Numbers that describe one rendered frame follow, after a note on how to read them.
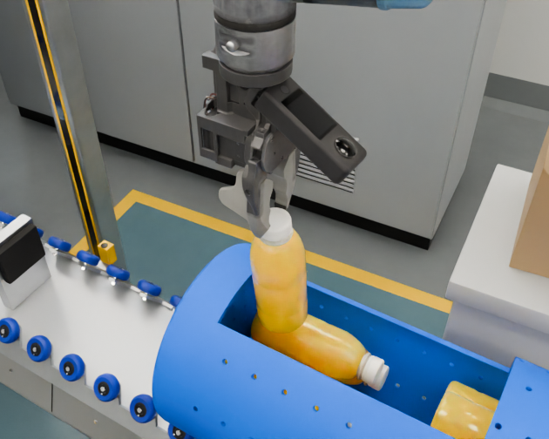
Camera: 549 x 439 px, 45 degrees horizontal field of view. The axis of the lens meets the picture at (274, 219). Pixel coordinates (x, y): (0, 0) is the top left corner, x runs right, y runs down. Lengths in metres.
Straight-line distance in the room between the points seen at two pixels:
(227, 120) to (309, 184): 2.01
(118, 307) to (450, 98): 1.37
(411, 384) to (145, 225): 1.91
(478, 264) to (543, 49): 2.54
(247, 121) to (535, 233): 0.51
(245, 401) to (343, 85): 1.66
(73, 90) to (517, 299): 0.94
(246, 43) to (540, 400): 0.51
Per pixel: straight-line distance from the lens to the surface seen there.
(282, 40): 0.61
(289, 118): 0.63
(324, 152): 0.63
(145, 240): 2.73
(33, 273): 1.32
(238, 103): 0.67
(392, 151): 2.42
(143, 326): 1.23
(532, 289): 1.04
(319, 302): 1.04
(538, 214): 0.99
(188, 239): 2.71
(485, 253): 1.07
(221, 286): 0.87
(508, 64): 3.59
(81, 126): 1.48
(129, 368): 1.18
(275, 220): 0.75
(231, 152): 0.69
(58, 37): 1.38
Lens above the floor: 1.88
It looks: 43 degrees down
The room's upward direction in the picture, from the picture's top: straight up
